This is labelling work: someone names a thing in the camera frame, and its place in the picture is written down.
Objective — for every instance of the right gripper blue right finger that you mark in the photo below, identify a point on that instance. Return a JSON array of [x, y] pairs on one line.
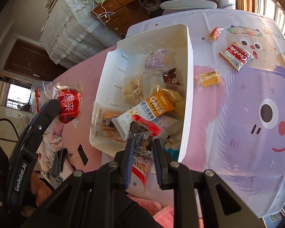
[[161, 161]]

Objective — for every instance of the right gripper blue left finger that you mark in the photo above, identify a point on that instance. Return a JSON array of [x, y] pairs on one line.
[[128, 156]]

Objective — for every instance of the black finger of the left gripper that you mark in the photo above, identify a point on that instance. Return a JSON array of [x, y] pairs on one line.
[[33, 134]]

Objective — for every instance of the red clear snack bag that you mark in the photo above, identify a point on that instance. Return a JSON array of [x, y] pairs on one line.
[[141, 134]]

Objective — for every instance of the orange biscuit snack pack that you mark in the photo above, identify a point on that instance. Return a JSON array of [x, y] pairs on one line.
[[103, 126]]

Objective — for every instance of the orange white oat bar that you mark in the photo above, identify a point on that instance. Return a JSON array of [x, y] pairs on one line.
[[149, 109]]

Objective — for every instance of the red chinese label packet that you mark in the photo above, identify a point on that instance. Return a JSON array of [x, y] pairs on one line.
[[69, 97]]

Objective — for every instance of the clear bag flaky pastry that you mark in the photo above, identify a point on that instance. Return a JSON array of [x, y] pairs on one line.
[[132, 90]]

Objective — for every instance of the dark red snack bar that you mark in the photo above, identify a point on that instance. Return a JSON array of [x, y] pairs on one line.
[[170, 77]]

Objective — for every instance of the small yellow cake packet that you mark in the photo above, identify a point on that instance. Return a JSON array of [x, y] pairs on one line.
[[207, 79]]

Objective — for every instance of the red white Cookie packet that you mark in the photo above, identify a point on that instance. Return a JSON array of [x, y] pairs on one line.
[[236, 56]]

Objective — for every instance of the white printed snack bag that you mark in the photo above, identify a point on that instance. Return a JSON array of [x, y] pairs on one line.
[[169, 127]]

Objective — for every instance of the blueberry bread package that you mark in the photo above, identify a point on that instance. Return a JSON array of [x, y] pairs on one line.
[[156, 60]]

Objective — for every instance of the person's left hand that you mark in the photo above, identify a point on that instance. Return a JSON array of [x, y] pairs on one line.
[[40, 190]]

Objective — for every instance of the pink bed blanket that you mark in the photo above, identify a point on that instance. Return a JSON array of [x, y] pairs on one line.
[[76, 139]]

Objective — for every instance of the cartoon purple tablecloth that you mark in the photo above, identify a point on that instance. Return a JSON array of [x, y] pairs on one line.
[[237, 127]]

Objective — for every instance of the white lace covered furniture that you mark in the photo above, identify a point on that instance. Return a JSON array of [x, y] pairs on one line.
[[72, 33]]

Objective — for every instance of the small red orange candy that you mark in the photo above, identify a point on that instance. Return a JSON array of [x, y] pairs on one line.
[[215, 33]]

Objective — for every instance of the grey mesh office chair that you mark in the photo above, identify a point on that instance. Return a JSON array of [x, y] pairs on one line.
[[183, 5]]

